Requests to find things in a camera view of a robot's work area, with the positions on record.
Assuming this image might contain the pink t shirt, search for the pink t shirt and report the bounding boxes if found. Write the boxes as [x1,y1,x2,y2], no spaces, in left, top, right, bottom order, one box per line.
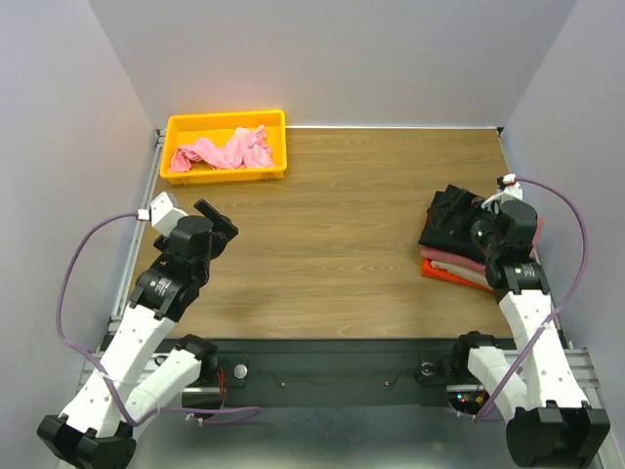
[168,125,274,173]

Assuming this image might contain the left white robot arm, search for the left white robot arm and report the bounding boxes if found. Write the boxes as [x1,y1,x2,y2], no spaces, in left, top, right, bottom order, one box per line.
[37,192,238,468]

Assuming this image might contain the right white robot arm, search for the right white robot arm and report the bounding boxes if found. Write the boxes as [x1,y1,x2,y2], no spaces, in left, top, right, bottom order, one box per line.
[451,193,610,468]

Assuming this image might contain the dusty rose folded t shirt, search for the dusty rose folded t shirt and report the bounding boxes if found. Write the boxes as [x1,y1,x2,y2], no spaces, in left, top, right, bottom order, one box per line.
[420,217,544,278]

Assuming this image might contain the beige folded t shirt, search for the beige folded t shirt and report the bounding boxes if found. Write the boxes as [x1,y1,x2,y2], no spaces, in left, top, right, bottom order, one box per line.
[430,260,489,288]

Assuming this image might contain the black folded t shirt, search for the black folded t shirt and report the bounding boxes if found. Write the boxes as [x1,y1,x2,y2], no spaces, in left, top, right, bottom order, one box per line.
[418,185,492,264]

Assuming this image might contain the yellow plastic bin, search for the yellow plastic bin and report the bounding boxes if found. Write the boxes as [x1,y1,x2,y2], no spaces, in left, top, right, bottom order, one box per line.
[159,109,287,186]

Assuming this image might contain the orange folded t shirt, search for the orange folded t shirt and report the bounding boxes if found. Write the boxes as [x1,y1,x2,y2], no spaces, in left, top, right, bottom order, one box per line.
[421,259,491,291]

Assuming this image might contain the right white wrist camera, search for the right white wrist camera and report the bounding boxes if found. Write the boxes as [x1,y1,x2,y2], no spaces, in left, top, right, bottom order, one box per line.
[480,173,523,213]

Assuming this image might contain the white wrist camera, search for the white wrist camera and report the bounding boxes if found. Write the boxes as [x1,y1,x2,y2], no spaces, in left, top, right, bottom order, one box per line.
[149,192,187,236]
[480,173,523,213]

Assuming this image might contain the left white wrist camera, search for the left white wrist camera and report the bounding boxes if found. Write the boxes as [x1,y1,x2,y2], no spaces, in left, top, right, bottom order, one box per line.
[149,192,187,236]

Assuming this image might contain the left aluminium rail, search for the left aluminium rail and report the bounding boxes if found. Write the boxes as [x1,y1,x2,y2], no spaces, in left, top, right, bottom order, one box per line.
[105,129,166,336]

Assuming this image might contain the aluminium rail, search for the aluminium rail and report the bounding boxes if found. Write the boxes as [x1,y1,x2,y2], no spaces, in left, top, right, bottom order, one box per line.
[105,129,166,336]
[77,346,603,409]

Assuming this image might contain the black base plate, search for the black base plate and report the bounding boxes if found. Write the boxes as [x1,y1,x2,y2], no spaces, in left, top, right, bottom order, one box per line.
[182,338,479,408]

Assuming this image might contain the front aluminium rail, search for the front aluminium rail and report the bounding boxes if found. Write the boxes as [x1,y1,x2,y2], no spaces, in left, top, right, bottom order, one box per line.
[77,346,603,409]

